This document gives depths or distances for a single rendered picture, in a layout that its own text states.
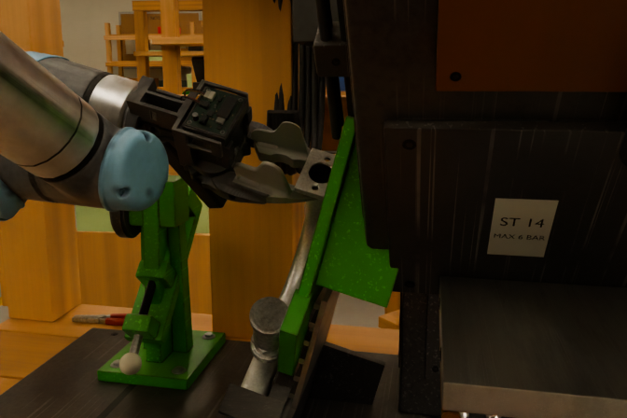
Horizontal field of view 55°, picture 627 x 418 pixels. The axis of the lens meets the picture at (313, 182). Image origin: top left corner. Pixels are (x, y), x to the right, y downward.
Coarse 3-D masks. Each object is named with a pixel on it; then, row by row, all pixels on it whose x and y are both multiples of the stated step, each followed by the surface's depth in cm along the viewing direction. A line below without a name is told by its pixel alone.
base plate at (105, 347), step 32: (64, 352) 89; (96, 352) 89; (224, 352) 89; (32, 384) 80; (64, 384) 80; (96, 384) 80; (128, 384) 80; (192, 384) 80; (224, 384) 80; (384, 384) 80; (0, 416) 72; (32, 416) 72; (64, 416) 72; (96, 416) 72; (128, 416) 72; (160, 416) 72; (192, 416) 72; (320, 416) 72; (352, 416) 72; (384, 416) 72; (416, 416) 72
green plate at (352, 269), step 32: (352, 128) 51; (352, 160) 53; (352, 192) 53; (320, 224) 53; (352, 224) 54; (320, 256) 54; (352, 256) 54; (384, 256) 54; (320, 288) 64; (352, 288) 55; (384, 288) 54
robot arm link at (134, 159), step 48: (0, 48) 42; (0, 96) 42; (48, 96) 45; (0, 144) 45; (48, 144) 46; (96, 144) 50; (144, 144) 52; (48, 192) 55; (96, 192) 52; (144, 192) 53
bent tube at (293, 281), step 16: (320, 160) 63; (304, 176) 61; (320, 176) 65; (304, 192) 61; (320, 192) 60; (320, 208) 65; (304, 224) 69; (304, 240) 69; (304, 256) 70; (288, 288) 69; (288, 304) 67; (256, 368) 63; (272, 368) 63; (256, 384) 61
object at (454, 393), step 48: (480, 288) 50; (528, 288) 50; (576, 288) 50; (624, 288) 50; (480, 336) 41; (528, 336) 41; (576, 336) 41; (624, 336) 41; (480, 384) 35; (528, 384) 35; (576, 384) 35; (624, 384) 35
